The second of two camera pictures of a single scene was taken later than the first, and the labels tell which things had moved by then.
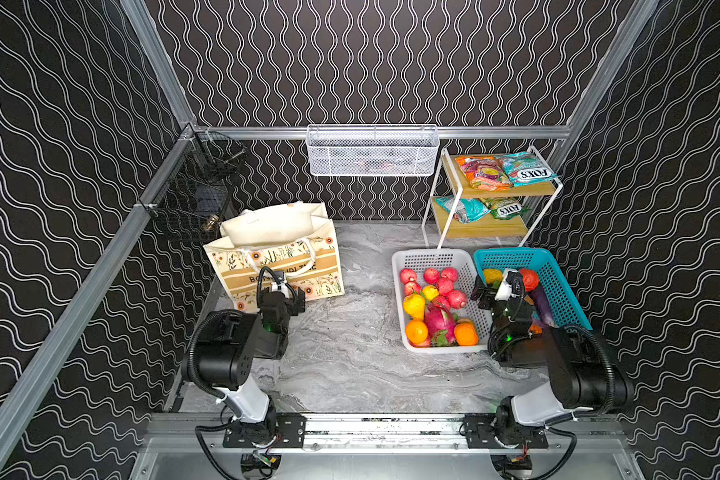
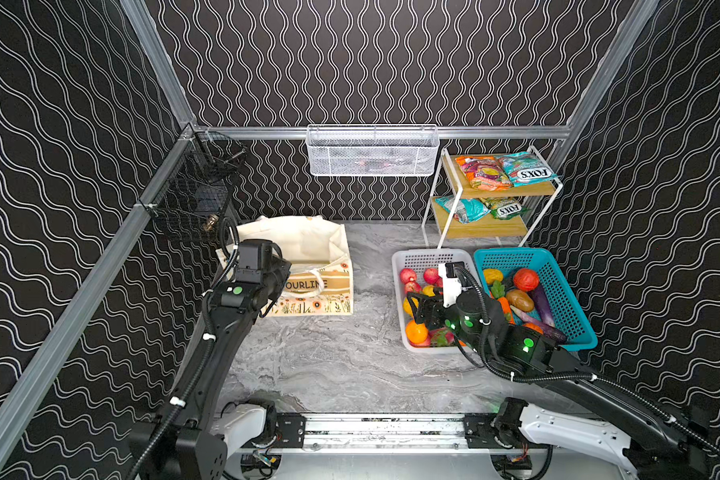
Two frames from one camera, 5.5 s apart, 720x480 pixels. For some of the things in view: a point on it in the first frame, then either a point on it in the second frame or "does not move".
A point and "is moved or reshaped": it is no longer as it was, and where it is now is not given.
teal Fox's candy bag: x=524 y=168 does not move
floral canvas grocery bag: x=294 y=238 is moved or reshaped
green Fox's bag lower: x=504 y=208 does not move
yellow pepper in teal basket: x=493 y=276 does not move
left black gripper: x=291 y=299 to x=278 y=274
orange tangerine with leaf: x=417 y=331 does not move
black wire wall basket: x=192 y=195 does not move
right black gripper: x=488 y=297 to x=431 y=306
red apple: x=408 y=275 does not move
